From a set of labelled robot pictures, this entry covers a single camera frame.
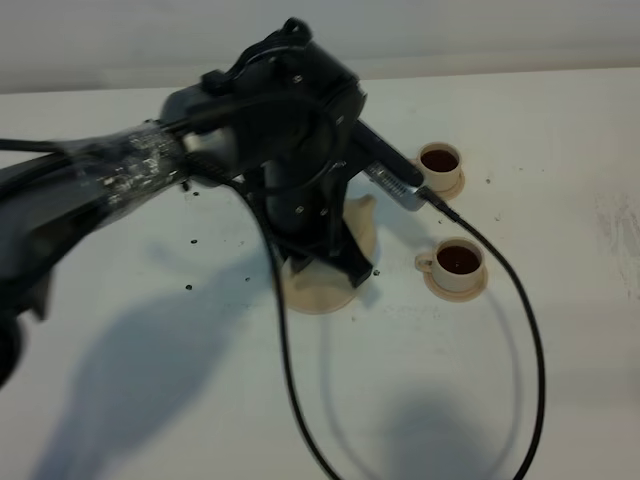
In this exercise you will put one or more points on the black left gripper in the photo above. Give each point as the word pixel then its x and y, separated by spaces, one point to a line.
pixel 306 221

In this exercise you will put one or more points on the beige ceramic teapot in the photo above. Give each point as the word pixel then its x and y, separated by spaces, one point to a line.
pixel 359 218

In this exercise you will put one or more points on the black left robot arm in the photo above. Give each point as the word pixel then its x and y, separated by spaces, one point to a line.
pixel 276 127

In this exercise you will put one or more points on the large beige teapot saucer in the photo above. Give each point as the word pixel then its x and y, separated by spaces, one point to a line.
pixel 318 289

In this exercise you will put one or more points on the near beige teacup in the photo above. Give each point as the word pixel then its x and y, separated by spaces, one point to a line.
pixel 456 254

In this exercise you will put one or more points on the beige teacup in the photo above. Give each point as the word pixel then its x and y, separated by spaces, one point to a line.
pixel 439 157
pixel 456 254

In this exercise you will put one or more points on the near beige cup saucer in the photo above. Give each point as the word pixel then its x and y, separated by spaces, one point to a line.
pixel 455 287

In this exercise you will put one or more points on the beige cup saucer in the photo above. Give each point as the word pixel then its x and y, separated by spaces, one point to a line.
pixel 446 185
pixel 455 287

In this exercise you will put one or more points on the far beige cup saucer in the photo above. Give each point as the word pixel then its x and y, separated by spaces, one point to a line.
pixel 446 185

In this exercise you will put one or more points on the far beige teacup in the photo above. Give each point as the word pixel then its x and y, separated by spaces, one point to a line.
pixel 439 157

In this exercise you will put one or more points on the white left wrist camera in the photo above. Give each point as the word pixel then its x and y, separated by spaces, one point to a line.
pixel 386 167

